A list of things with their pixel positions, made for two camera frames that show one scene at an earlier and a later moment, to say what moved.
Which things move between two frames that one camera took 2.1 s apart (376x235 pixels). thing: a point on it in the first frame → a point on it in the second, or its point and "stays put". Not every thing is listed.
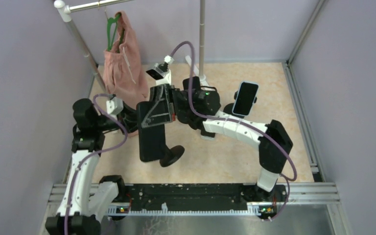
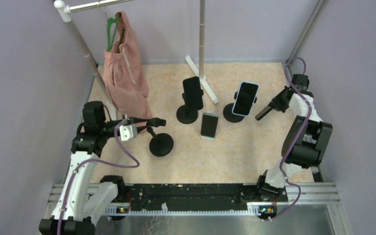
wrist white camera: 114,106 → 128,131
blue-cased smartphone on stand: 245,98 stays put
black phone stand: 172,155 → 162,144
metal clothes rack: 66,9 stays put
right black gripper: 169,102 → 275,103
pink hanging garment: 124,73 stays put
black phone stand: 228,108 stays put
